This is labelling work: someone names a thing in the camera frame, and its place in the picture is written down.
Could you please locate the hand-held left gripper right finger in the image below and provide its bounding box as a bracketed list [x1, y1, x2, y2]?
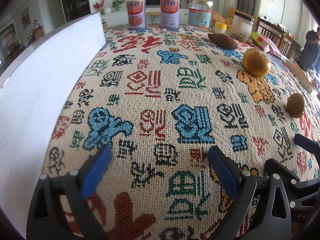
[207, 145, 293, 240]

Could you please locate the red flower vase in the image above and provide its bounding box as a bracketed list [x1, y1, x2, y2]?
[93, 0, 105, 14]

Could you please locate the orange lounge chair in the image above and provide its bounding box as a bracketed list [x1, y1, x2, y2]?
[212, 7, 242, 26]

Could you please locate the wooden stool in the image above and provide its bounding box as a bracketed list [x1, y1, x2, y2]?
[146, 12, 162, 23]

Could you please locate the colourful snack bag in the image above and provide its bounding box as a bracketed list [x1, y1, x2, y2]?
[250, 31, 282, 55]

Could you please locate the wooden chair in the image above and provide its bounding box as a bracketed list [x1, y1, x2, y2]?
[255, 17, 280, 40]
[277, 29, 302, 57]

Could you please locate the dark brown sweet potato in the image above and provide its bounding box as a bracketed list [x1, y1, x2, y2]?
[207, 33, 239, 50]

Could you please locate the black glass cabinet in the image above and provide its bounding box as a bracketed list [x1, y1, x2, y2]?
[60, 0, 91, 23]

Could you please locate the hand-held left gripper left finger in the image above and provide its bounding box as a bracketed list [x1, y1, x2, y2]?
[26, 144, 112, 240]

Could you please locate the glass jar blue label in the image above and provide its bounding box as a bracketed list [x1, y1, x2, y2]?
[188, 0, 213, 32]

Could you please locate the green potted plant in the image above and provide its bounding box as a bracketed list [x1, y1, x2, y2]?
[112, 0, 126, 11]

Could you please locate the pile of brown dried bits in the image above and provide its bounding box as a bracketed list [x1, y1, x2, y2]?
[229, 32, 250, 42]

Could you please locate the white television cabinet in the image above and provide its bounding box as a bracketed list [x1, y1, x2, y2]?
[100, 4, 190, 27]

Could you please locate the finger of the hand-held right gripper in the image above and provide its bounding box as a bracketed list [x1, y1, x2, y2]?
[294, 134, 320, 153]
[264, 158, 301, 183]

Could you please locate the small yellow-lidded jar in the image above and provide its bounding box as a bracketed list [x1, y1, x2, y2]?
[214, 22, 227, 34]

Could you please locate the printed woven blanket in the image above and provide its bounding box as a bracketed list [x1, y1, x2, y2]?
[41, 22, 320, 240]

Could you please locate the framed wall picture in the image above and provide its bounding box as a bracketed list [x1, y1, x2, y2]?
[20, 7, 31, 29]

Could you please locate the clear jar black lid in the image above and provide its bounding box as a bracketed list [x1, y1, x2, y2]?
[232, 11, 255, 38]

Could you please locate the pink tin can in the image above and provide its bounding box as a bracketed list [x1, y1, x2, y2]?
[127, 0, 146, 30]
[160, 0, 180, 29]

